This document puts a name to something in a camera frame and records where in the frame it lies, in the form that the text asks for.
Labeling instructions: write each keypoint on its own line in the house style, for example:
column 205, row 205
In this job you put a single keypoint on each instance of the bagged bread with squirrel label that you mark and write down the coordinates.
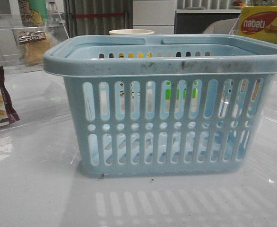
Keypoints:
column 32, row 45

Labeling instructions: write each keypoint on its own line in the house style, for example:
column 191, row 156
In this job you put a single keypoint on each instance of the light blue plastic basket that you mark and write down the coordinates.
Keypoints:
column 162, row 104

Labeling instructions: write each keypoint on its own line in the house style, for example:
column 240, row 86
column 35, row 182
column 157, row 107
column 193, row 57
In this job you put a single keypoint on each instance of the cream paper cup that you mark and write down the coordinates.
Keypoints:
column 131, row 32

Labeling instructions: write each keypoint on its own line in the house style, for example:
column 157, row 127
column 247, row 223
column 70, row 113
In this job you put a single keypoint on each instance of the white cabinet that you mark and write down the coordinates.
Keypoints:
column 155, row 15

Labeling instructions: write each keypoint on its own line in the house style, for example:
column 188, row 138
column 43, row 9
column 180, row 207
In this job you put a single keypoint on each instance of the clear acrylic display shelf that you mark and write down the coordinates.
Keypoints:
column 11, row 26

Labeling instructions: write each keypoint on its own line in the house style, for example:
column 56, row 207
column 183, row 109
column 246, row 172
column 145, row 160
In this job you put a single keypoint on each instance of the green cartoon snack bag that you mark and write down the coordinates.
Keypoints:
column 32, row 12

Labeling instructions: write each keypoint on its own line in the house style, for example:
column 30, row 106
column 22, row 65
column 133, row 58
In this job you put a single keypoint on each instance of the yellow nabati wafer box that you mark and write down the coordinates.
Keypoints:
column 258, row 22

